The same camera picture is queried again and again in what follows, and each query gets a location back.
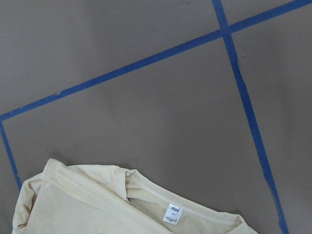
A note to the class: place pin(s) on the cream long-sleeve printed shirt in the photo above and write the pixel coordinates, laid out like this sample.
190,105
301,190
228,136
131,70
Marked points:
108,199

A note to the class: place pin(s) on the blue tape grid lines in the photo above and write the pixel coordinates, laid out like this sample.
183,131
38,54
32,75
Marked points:
225,32

